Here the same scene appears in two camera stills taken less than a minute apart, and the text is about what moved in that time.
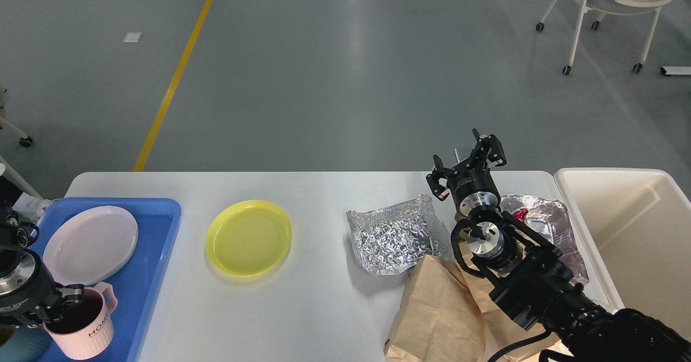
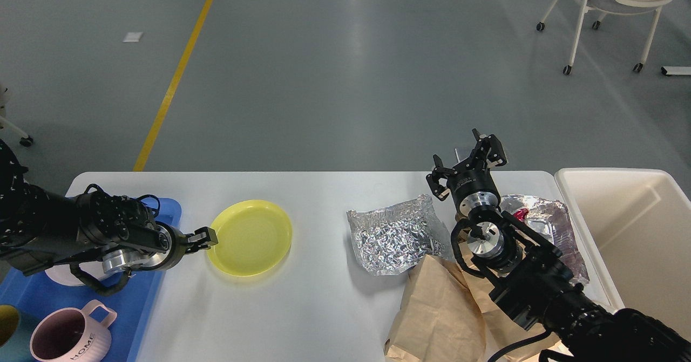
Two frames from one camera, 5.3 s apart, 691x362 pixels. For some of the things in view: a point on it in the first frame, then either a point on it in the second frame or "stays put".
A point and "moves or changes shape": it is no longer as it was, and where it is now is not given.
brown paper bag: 446,312 stays put
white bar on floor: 666,70 stays put
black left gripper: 25,284 -> 173,243
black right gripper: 474,186 stays put
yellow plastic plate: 248,238 stays put
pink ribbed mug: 86,331 moves or changes shape
